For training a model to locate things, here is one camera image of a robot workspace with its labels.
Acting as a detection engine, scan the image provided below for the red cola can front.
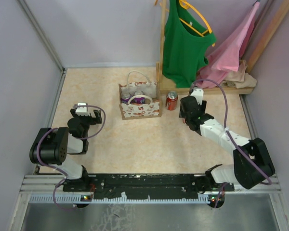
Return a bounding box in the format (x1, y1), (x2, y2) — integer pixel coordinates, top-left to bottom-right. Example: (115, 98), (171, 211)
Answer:
(166, 91), (178, 111)

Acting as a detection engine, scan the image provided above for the wooden clothes rack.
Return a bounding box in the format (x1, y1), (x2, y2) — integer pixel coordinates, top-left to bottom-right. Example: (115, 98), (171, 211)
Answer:
(154, 0), (289, 95)

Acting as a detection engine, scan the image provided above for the aluminium rail frame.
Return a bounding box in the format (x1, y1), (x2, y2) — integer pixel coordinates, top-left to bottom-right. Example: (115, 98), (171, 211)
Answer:
(19, 174), (282, 193)

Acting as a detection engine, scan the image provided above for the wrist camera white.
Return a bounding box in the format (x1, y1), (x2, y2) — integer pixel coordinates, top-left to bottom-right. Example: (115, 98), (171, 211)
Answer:
(73, 103), (90, 116)
(189, 87), (204, 105)

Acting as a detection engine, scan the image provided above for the beige cloth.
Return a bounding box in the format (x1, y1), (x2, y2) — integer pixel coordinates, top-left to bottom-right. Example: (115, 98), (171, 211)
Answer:
(221, 60), (257, 89)

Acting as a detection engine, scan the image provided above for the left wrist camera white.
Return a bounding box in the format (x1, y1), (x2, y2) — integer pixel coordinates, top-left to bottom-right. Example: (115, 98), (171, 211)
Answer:
(73, 103), (90, 116)

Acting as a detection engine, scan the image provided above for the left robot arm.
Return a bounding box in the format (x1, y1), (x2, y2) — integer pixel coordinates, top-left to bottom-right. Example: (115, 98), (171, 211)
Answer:
(29, 103), (105, 192)

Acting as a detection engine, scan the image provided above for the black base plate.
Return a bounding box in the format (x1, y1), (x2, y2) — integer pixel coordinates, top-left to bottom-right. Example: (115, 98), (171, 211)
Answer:
(63, 174), (222, 200)

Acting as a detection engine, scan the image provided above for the green tank top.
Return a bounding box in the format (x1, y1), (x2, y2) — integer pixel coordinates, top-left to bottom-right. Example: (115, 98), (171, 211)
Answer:
(162, 0), (217, 89)

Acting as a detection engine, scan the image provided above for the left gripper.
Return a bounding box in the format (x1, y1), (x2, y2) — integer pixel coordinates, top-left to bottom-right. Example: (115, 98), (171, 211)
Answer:
(71, 109), (102, 139)

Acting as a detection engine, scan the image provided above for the yellow clothes hanger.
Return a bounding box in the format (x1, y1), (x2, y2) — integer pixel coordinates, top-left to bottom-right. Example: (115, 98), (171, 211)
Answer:
(154, 0), (216, 47)

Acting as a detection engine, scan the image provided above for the canvas tote bag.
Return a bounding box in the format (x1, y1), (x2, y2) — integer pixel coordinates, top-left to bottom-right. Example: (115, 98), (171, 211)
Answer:
(118, 70), (162, 120)

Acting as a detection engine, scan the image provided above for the pink shirt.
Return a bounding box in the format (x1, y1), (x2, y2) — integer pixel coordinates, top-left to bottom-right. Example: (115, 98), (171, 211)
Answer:
(192, 1), (260, 88)

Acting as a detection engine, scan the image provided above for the purple soda can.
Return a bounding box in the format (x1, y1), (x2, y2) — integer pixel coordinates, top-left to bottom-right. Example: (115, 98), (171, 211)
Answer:
(120, 90), (131, 104)
(133, 90), (145, 104)

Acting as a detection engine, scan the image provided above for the white cable duct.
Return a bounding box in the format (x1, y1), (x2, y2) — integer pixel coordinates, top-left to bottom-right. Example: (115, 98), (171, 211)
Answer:
(28, 194), (226, 205)

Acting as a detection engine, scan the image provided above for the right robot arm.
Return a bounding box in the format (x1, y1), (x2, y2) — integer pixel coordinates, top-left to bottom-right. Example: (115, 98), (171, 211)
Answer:
(180, 96), (275, 191)

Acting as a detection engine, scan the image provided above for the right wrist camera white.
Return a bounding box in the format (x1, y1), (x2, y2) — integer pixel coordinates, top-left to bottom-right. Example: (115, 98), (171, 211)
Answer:
(189, 87), (204, 105)

